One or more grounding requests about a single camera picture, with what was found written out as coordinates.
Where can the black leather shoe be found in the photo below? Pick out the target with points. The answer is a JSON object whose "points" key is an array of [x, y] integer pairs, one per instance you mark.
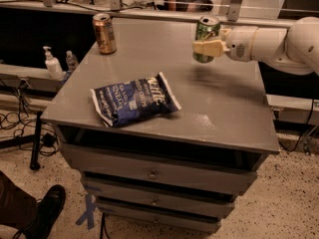
{"points": [[49, 210]]}

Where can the grey side shelf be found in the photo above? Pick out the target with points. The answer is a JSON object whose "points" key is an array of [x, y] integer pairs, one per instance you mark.
{"points": [[36, 79]]}

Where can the grey drawer cabinet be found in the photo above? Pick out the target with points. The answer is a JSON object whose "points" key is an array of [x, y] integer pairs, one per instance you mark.
{"points": [[183, 169]]}

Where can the blue kettle chips bag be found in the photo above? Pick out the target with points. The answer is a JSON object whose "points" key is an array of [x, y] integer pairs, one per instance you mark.
{"points": [[124, 103]]}

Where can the blue tape cross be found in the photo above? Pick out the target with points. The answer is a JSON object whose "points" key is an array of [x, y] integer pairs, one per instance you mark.
{"points": [[90, 216]]}

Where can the black stand leg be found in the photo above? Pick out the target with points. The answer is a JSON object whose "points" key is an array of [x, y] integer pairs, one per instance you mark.
{"points": [[32, 138]]}

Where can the orange soda can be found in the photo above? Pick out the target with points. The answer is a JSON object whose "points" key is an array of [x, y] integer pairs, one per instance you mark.
{"points": [[104, 32]]}

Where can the small clear plastic bottle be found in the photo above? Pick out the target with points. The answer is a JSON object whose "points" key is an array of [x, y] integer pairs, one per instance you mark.
{"points": [[72, 61]]}

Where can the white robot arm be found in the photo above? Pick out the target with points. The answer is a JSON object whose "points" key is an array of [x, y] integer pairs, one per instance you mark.
{"points": [[293, 51]]}

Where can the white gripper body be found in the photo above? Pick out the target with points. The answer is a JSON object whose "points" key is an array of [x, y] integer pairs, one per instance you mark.
{"points": [[237, 44]]}

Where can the brown trouser leg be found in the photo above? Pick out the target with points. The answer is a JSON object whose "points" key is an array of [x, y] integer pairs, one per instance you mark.
{"points": [[18, 209]]}

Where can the green soda can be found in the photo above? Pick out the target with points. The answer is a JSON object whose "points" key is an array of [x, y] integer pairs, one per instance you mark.
{"points": [[207, 28]]}

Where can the white pump lotion bottle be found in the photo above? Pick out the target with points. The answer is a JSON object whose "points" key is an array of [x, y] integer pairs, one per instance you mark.
{"points": [[53, 64]]}

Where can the metal railing frame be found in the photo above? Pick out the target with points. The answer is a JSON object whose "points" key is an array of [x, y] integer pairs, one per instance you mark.
{"points": [[264, 13]]}

